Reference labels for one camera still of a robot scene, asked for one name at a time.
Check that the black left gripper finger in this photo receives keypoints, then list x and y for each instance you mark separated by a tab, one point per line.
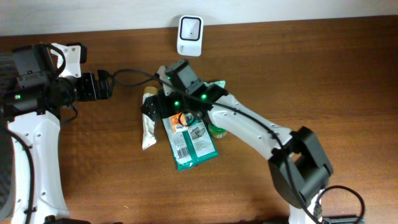
103	77
103	93

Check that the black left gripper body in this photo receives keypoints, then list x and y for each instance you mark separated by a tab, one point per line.
86	86

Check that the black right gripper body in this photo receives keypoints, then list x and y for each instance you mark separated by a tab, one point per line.
175	99

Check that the orange small packet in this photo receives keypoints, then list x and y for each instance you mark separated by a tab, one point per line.
178	123

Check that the white tube with cork cap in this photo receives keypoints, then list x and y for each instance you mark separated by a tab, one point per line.
148	138

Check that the dark green wipes pack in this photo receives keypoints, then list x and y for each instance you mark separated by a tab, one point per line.
192	147

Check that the green lid jar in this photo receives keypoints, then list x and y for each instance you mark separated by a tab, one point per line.
217	132

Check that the light green small packet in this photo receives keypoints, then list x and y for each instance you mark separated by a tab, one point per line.
220	83

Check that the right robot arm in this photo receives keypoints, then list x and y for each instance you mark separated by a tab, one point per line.
298	164

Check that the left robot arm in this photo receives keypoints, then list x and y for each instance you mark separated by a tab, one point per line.
39	80

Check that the white barcode scanner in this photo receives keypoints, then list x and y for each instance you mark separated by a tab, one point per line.
190	36

